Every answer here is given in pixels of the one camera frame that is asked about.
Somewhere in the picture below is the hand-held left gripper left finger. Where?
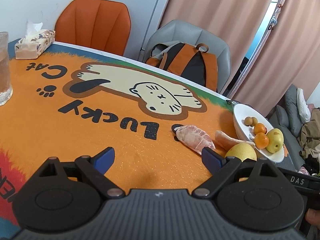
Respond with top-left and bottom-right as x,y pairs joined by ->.
31,147 -> 125,199

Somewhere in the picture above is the white cabinet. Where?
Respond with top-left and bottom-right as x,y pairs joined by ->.
90,0 -> 167,61

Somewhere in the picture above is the yellow pear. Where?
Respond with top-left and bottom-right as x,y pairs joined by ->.
265,128 -> 284,154
225,142 -> 258,162

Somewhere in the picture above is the brown coat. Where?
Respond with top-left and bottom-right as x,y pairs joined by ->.
300,107 -> 320,156

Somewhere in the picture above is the pink curtain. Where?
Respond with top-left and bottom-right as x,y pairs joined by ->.
150,0 -> 279,98
233,0 -> 320,117

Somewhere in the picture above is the patterned tissue box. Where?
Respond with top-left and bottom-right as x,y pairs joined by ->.
14,19 -> 56,61

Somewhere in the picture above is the orange mandarin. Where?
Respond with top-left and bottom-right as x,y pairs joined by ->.
254,132 -> 270,149
253,122 -> 267,136

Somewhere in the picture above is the clear drinking glass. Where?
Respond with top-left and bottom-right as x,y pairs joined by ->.
0,31 -> 14,106

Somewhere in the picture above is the printed cat table mat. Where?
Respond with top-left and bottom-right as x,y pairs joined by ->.
0,38 -> 291,232

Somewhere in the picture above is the pink wrapped meat piece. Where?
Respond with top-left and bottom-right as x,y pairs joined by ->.
175,125 -> 216,156

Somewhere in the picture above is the curtain tieback cord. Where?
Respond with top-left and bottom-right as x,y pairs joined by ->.
268,3 -> 283,31

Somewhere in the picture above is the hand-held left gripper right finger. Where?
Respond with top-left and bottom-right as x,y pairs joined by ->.
192,147 -> 285,197

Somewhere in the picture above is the white plate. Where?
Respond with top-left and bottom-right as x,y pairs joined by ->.
233,103 -> 285,163

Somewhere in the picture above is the person's right hand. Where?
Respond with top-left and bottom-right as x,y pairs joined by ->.
306,208 -> 320,231

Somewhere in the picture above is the grey chair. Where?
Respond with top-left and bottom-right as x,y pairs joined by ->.
141,19 -> 232,94

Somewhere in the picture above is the small grey cushion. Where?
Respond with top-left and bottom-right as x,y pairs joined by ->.
275,105 -> 288,131

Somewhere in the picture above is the grey sofa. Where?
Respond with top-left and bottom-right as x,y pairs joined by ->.
266,84 -> 320,173

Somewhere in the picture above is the white pillow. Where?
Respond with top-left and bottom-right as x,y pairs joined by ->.
296,88 -> 311,124

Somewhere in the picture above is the orange chair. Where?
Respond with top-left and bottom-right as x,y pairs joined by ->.
54,0 -> 132,57

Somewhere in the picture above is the large grey cushion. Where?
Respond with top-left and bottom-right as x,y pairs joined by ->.
283,84 -> 304,137

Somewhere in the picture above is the orange and black backpack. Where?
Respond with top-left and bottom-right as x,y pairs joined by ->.
145,42 -> 219,92

